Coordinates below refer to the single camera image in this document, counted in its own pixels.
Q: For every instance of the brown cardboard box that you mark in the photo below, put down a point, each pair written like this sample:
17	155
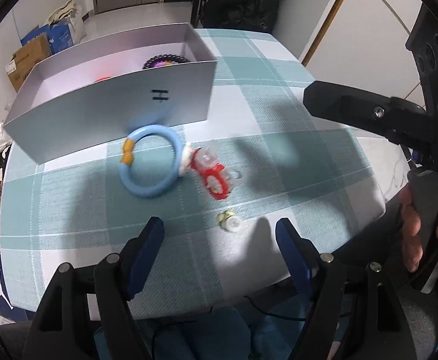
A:
24	59

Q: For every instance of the blue cardboard box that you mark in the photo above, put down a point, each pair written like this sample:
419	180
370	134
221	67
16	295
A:
58	35

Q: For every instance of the teal plaid tablecloth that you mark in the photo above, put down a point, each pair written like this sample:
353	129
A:
278	161

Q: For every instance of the red round tin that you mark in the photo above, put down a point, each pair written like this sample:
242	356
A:
102	79

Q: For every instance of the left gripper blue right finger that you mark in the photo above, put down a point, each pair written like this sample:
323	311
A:
294	250

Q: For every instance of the right hand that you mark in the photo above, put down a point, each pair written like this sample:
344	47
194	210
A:
411	244

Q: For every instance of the cream tote bag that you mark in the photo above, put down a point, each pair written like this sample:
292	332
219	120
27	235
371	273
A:
71	14

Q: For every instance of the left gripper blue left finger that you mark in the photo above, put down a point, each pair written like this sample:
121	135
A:
144	251

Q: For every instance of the grey open storage box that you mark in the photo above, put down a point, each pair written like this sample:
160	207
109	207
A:
161	75

